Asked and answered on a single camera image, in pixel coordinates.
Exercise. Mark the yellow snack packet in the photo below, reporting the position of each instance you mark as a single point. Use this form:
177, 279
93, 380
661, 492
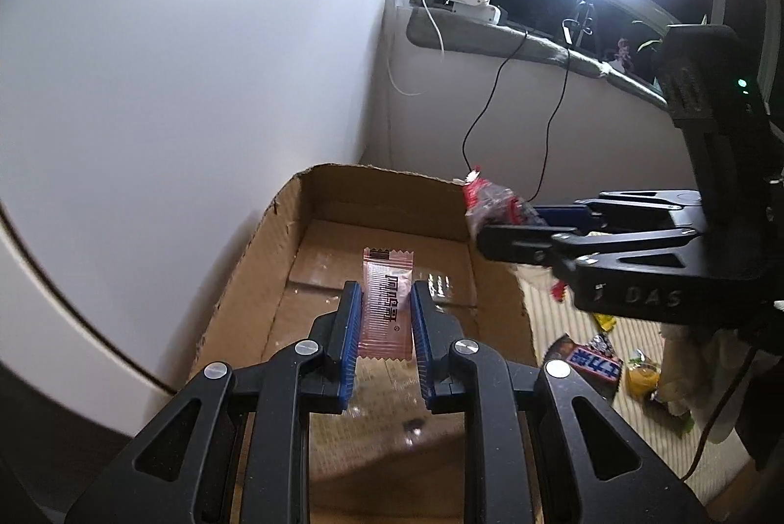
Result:
605, 322

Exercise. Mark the red clear candy packet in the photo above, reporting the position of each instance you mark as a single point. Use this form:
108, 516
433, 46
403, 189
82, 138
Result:
490, 199

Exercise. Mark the pink snack packet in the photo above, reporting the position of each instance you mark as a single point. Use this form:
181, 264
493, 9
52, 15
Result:
387, 309

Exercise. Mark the green potted plant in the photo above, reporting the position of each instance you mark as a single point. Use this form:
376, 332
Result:
648, 46

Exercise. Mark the dark patterned candy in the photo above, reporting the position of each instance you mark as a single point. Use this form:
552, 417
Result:
600, 343

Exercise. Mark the brown chocolate bar packet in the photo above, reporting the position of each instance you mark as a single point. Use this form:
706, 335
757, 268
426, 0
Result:
591, 368

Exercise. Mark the white power strip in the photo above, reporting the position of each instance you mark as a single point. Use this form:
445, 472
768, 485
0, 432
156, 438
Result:
481, 13

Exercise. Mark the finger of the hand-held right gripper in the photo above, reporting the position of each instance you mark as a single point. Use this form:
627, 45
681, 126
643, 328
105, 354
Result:
520, 245
569, 214

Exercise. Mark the green snack packet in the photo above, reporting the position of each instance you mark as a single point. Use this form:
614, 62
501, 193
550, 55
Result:
674, 414

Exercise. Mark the white wardrobe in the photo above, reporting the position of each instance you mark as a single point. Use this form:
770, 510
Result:
184, 70

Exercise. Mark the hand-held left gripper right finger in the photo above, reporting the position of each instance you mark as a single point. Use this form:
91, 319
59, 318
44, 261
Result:
422, 352

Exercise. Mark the orange jelly cup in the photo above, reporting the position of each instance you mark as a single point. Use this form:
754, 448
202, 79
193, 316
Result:
643, 380

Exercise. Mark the brown cardboard box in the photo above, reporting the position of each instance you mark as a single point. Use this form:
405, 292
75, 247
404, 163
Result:
367, 211

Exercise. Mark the striped blanket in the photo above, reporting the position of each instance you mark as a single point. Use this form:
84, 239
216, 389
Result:
643, 456

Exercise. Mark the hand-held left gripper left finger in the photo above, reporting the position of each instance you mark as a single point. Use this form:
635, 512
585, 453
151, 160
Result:
350, 352

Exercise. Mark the small pink figurine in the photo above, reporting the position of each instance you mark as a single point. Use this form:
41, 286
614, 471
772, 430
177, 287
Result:
625, 52

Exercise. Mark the black tripod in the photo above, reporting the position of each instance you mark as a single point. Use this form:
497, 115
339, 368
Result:
586, 18

